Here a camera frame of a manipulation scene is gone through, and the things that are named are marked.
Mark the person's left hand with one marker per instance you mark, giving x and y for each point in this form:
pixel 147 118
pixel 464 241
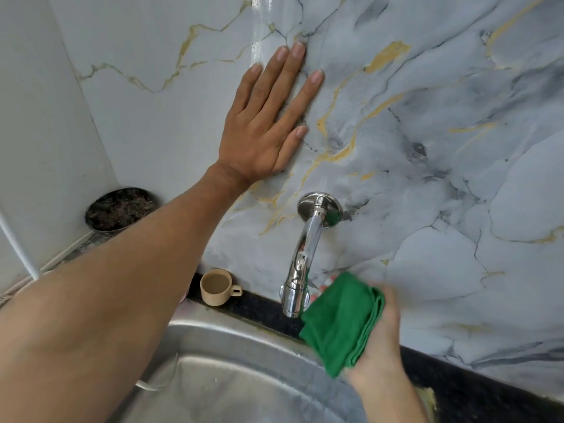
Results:
pixel 253 140

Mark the person's right hand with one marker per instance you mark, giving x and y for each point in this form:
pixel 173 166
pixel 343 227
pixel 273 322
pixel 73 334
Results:
pixel 376 339

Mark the person's left little finger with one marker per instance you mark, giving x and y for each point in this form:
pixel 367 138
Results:
pixel 244 90

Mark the person's left thumb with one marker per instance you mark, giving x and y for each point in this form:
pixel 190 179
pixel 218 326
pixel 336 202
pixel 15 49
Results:
pixel 294 145

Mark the person's left middle finger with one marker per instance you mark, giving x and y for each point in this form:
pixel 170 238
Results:
pixel 285 74

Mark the green cleaning cloth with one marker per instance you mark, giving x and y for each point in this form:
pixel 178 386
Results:
pixel 341 323

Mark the person's left forearm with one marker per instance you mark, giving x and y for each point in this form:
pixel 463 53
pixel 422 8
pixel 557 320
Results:
pixel 101 295

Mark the person's right forearm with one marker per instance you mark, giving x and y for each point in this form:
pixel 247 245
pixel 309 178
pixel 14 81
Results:
pixel 392 403

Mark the small beige cup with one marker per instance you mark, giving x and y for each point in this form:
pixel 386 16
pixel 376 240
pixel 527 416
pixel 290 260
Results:
pixel 216 287

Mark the dark round bowl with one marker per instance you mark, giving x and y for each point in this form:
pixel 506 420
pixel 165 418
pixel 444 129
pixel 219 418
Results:
pixel 120 210

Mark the stainless steel sink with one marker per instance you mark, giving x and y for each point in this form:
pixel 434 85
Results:
pixel 233 374

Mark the white pipe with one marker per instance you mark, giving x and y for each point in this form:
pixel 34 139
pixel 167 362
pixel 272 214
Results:
pixel 17 247

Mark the chrome wall faucet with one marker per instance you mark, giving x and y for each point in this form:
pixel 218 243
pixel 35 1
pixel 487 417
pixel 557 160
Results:
pixel 306 255

